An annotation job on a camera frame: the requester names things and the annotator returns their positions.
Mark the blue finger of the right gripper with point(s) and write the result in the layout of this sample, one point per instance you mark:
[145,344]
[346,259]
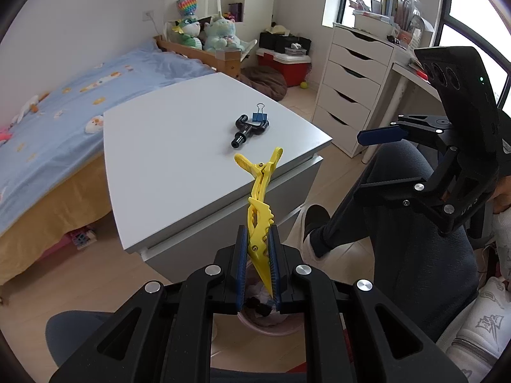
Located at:
[402,190]
[383,135]

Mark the mint unicorn plush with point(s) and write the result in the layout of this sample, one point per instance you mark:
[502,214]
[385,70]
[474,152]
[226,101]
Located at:
[220,34]

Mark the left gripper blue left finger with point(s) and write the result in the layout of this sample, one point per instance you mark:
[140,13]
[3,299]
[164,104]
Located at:
[240,264]

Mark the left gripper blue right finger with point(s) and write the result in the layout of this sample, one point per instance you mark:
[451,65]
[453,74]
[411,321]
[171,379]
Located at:
[275,275]

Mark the pink trash bin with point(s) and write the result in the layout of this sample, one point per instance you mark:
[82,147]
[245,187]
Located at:
[259,309]

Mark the brown bean bag cushion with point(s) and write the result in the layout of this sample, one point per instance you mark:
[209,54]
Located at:
[265,80]

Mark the yellow plastic hair clip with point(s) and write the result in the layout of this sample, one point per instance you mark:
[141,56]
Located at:
[260,218]

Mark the black storage bag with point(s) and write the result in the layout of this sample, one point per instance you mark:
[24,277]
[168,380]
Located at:
[278,43]

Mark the white goose plush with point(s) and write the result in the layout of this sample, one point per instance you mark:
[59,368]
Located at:
[30,106]

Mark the white drawer unit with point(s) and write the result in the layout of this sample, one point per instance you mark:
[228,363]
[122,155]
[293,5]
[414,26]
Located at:
[356,70]

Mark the books and papers stack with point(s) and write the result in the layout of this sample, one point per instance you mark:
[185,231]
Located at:
[394,20]

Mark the pink shark plush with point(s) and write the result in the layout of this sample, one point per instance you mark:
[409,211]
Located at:
[4,136]

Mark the white nightstand with drawers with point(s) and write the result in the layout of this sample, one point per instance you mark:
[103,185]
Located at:
[177,194]

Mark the white desk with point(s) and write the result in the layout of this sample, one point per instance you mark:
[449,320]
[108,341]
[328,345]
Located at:
[402,92]

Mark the green dragon plush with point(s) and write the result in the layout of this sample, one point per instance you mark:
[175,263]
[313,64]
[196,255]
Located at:
[186,32]

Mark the bed with blue blanket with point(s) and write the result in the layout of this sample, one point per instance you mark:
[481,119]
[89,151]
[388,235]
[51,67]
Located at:
[53,178]

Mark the red cooler box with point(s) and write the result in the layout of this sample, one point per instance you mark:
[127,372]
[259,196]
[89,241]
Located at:
[294,69]

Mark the blue binder clip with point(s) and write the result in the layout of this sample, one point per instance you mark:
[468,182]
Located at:
[259,116]

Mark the black Y-shaped massager head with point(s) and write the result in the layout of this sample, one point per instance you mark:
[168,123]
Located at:
[246,130]

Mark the black camera module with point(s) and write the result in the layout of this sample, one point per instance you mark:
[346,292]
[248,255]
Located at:
[462,83]

